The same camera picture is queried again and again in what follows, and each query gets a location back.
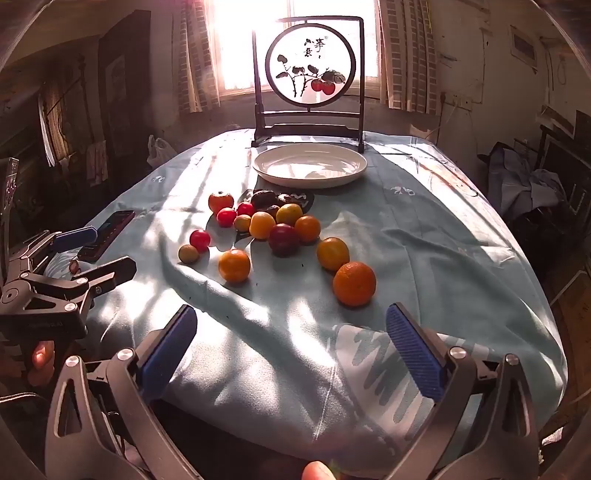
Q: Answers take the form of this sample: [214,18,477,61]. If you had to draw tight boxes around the large dimpled orange mandarin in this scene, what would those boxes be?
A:
[332,261,377,308]

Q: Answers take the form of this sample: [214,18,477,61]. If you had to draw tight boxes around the checked beige curtain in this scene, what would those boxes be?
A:
[173,0,222,114]
[376,0,441,114]

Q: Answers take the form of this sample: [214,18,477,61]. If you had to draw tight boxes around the hanging checked towel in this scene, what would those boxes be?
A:
[88,141,109,185]

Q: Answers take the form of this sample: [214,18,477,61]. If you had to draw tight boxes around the person's right hand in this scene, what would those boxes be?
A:
[302,460,338,480]

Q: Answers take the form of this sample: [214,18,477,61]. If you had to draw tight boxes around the round painted screen on stand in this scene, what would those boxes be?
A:
[250,15,365,153]

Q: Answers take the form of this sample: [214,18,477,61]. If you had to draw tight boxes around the pile of grey clothes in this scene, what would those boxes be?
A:
[480,141,573,217]

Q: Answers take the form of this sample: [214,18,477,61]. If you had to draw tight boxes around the white oval plate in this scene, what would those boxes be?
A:
[252,143,368,189]

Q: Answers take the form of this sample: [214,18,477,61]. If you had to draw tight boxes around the dark wooden cabinet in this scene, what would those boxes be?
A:
[97,9,153,153]

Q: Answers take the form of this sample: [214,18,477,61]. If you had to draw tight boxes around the person's left hand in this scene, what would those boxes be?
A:
[25,340,57,387]

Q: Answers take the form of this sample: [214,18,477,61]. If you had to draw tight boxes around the black smartphone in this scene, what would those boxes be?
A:
[78,210,136,261]

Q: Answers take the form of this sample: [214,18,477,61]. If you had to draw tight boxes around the dark red plum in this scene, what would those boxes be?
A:
[269,223,300,257]

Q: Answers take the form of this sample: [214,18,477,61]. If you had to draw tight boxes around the white plastic bag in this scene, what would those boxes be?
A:
[147,135,178,168]

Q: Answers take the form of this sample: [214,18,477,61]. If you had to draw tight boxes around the yellow green mandarin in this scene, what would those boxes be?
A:
[276,203,304,227]

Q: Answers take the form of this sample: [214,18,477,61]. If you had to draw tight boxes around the light blue printed tablecloth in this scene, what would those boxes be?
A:
[85,129,568,467]

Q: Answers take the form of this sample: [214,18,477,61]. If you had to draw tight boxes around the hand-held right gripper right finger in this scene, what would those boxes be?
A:
[383,302,540,480]

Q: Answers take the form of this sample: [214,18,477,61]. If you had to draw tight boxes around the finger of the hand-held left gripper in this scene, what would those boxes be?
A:
[9,225,99,278]
[23,257,138,311]

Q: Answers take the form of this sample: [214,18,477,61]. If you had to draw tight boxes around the bright window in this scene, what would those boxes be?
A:
[203,0,384,97]

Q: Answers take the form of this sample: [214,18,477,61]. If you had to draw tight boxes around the white wall socket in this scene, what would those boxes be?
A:
[441,92,474,112]

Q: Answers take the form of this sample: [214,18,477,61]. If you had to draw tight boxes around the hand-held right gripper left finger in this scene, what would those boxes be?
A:
[45,304,199,480]

